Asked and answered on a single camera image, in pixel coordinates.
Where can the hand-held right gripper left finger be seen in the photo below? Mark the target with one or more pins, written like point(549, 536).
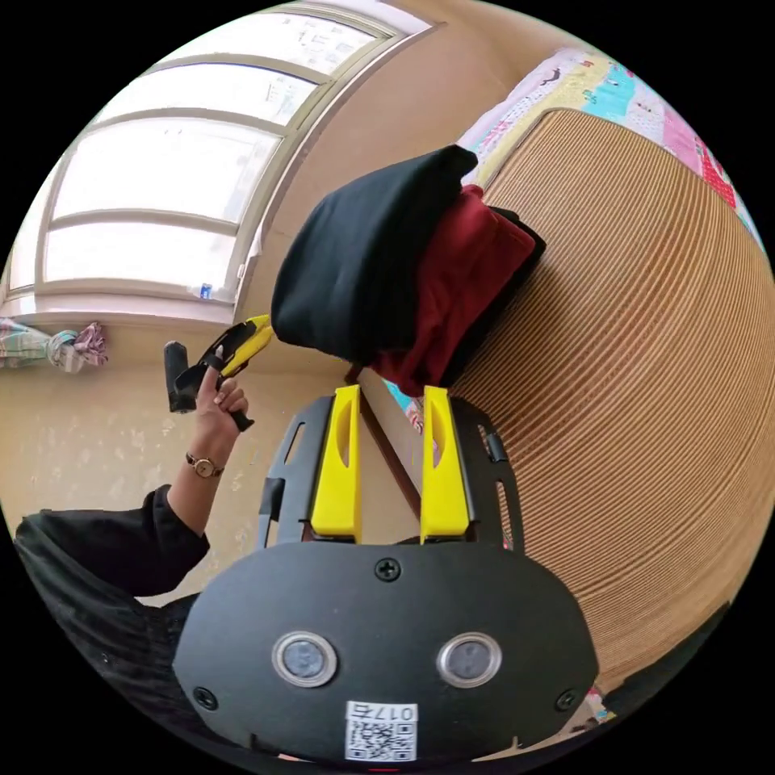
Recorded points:
point(336, 478)

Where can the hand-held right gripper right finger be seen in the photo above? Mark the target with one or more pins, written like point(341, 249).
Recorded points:
point(445, 484)

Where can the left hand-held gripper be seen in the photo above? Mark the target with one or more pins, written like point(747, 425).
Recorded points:
point(209, 360)

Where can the person's left forearm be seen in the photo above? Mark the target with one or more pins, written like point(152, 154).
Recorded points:
point(194, 496)

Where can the person's left hand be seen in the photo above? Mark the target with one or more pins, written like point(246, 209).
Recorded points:
point(217, 418)

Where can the pile of clothes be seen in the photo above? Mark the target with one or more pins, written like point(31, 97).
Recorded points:
point(363, 260)

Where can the plaid curtain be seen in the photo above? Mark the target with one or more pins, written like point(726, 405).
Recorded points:
point(60, 351)

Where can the bed with woven mat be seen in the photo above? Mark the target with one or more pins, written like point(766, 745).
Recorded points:
point(605, 375)

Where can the window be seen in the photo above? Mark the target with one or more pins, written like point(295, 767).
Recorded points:
point(151, 169)

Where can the person's body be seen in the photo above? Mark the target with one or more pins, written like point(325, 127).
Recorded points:
point(79, 593)

